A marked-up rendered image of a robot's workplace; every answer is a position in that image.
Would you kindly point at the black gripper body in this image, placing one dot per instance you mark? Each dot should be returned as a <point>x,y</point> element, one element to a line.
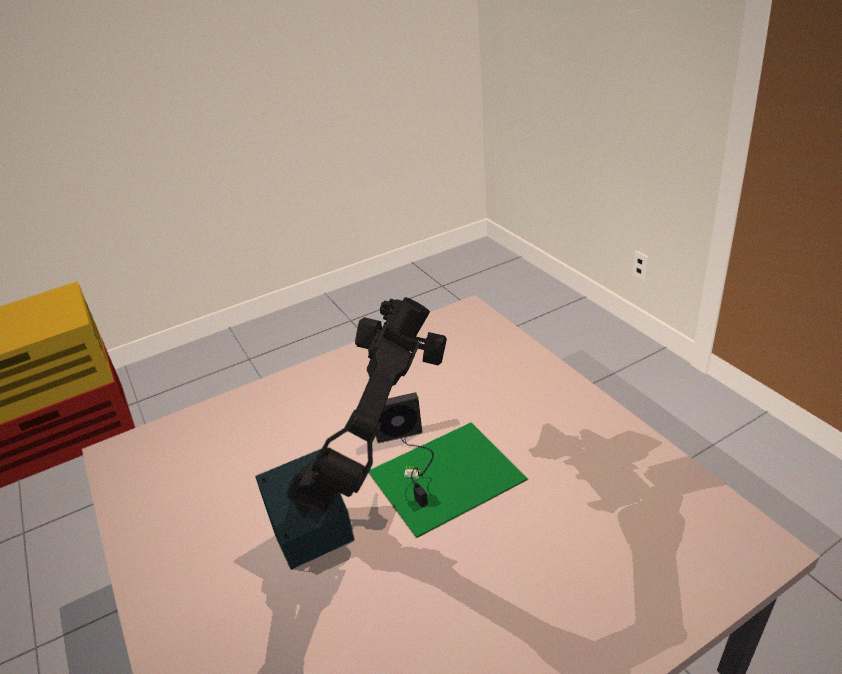
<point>433,349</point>

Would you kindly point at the green circuit board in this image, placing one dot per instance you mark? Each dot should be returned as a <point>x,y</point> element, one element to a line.
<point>466,471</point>

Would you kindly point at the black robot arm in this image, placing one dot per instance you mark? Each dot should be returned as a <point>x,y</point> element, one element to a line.
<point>315,487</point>

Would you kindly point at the black cable with plug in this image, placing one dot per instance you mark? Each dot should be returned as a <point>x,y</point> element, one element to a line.
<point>420,494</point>

